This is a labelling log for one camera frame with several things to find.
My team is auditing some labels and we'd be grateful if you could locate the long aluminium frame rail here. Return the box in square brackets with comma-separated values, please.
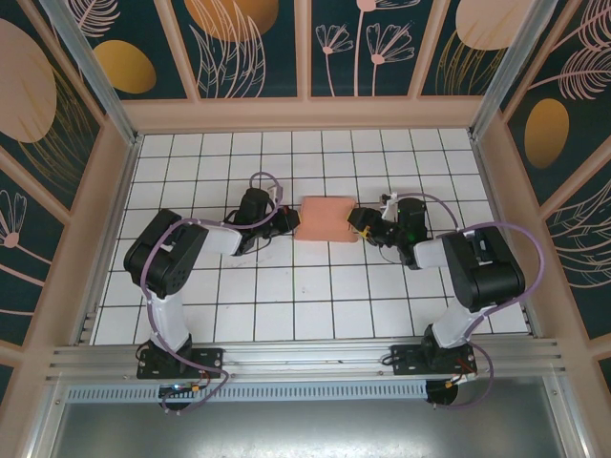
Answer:
[45, 337, 567, 383]

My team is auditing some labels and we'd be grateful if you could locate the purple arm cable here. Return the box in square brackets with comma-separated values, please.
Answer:
[393, 192, 545, 410]
[140, 171, 287, 416]

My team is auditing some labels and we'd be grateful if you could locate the aluminium side rail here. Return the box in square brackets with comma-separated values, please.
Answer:
[71, 135, 144, 345]
[470, 131, 543, 338]

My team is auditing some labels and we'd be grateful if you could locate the dark floral wall panel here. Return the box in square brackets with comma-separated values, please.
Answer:
[543, 174, 611, 341]
[0, 0, 105, 214]
[504, 0, 611, 207]
[309, 0, 444, 99]
[418, 0, 545, 96]
[171, 0, 306, 100]
[0, 159, 67, 345]
[78, 0, 200, 102]

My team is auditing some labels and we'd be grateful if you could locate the grey slotted cable duct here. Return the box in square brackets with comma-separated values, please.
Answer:
[66, 380, 430, 403]

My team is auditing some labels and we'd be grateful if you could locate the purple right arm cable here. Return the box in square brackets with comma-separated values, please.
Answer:
[393, 192, 545, 410]

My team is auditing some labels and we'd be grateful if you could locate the salmon pink cloth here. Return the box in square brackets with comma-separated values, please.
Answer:
[294, 195, 357, 244]

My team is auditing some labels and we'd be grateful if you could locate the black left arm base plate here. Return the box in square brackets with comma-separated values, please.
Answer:
[137, 346, 225, 381]

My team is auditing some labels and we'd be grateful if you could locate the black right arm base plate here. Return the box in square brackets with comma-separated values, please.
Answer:
[390, 343, 478, 378]

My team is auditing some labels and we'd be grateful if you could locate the grey metal sheet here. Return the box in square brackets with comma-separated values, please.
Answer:
[28, 376, 591, 458]

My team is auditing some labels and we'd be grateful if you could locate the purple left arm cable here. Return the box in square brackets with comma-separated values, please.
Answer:
[140, 171, 287, 416]

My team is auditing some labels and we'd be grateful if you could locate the aluminium corner post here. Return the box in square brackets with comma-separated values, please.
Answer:
[39, 0, 143, 147]
[469, 0, 574, 140]

